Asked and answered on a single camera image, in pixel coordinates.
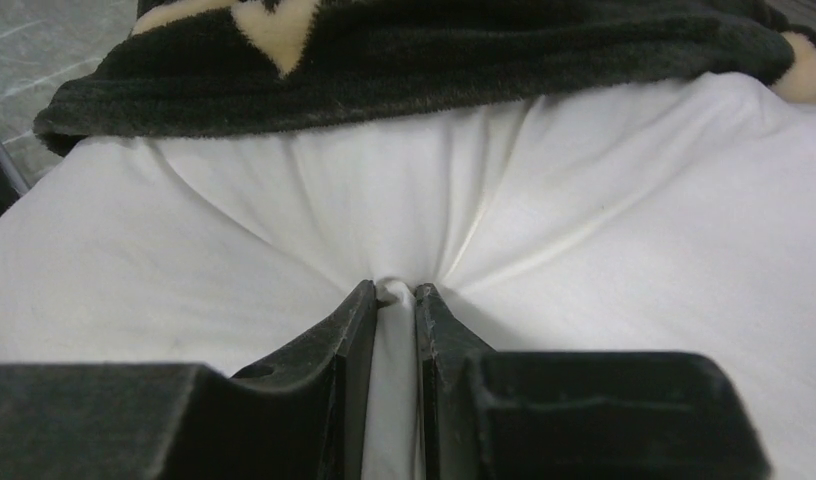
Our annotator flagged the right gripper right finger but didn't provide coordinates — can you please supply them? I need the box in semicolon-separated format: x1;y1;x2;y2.
415;284;772;479

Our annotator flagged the white pillow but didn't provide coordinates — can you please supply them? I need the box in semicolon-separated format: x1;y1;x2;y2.
0;74;816;479

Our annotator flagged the black floral pillowcase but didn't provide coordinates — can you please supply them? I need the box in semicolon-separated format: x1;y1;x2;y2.
33;0;816;155

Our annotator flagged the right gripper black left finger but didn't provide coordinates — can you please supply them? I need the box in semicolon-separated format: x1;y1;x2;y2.
0;281;377;479

